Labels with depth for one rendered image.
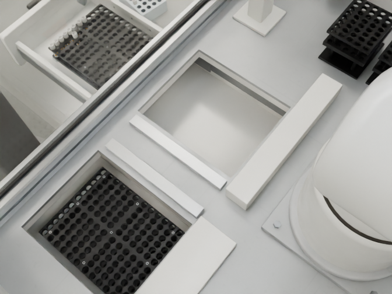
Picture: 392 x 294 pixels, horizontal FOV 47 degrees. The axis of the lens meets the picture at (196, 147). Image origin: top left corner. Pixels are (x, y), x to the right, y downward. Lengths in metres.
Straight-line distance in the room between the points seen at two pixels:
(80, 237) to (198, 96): 0.43
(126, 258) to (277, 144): 0.35
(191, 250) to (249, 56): 0.44
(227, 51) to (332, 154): 0.74
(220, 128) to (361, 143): 0.77
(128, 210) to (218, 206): 0.18
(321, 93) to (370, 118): 0.64
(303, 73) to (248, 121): 0.17
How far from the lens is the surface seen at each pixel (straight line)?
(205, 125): 1.04
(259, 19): 1.04
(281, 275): 0.81
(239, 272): 0.80
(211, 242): 0.80
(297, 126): 0.87
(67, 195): 1.01
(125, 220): 0.89
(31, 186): 0.88
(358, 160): 0.29
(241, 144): 1.02
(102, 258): 0.88
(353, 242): 0.67
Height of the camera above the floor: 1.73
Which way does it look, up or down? 63 degrees down
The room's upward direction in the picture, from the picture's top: 5 degrees counter-clockwise
